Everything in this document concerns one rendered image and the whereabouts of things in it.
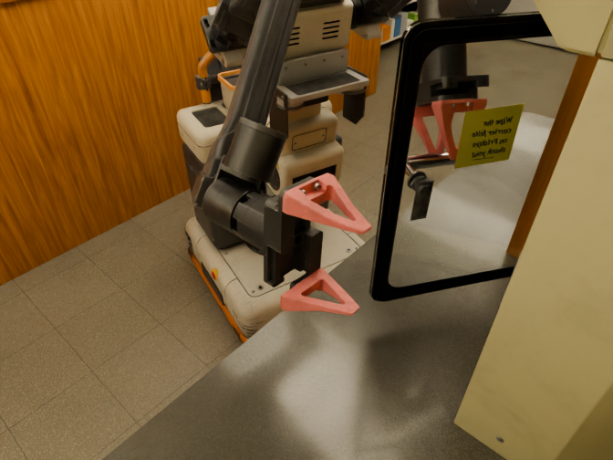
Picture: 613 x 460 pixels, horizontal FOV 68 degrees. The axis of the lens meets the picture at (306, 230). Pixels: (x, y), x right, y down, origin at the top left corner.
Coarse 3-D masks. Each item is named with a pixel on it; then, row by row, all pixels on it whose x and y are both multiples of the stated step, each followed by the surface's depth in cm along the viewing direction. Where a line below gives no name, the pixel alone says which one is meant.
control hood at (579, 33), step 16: (544, 0) 31; (560, 0) 30; (576, 0) 29; (592, 0) 29; (608, 0) 28; (544, 16) 31; (560, 16) 30; (576, 16) 30; (592, 16) 29; (608, 16) 29; (560, 32) 31; (576, 32) 30; (592, 32) 30; (608, 32) 29; (576, 48) 31; (592, 48) 30
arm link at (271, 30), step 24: (264, 0) 63; (288, 0) 62; (264, 24) 61; (288, 24) 62; (264, 48) 60; (240, 72) 63; (264, 72) 60; (240, 96) 59; (264, 96) 60; (264, 120) 60; (216, 144) 58; (216, 168) 57
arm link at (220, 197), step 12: (228, 168) 52; (216, 180) 52; (228, 180) 52; (240, 180) 56; (252, 180) 51; (216, 192) 51; (228, 192) 51; (240, 192) 50; (204, 204) 52; (216, 204) 51; (228, 204) 50; (216, 216) 51; (228, 216) 50; (228, 228) 51
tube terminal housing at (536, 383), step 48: (576, 144) 33; (576, 192) 35; (528, 240) 40; (576, 240) 37; (528, 288) 42; (576, 288) 39; (528, 336) 45; (576, 336) 41; (480, 384) 53; (528, 384) 48; (576, 384) 44; (480, 432) 57; (528, 432) 51; (576, 432) 47
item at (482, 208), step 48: (480, 48) 48; (528, 48) 49; (432, 96) 50; (480, 96) 51; (528, 96) 53; (576, 96) 54; (432, 144) 54; (480, 144) 55; (528, 144) 57; (432, 192) 58; (480, 192) 60; (528, 192) 62; (432, 240) 64; (480, 240) 66
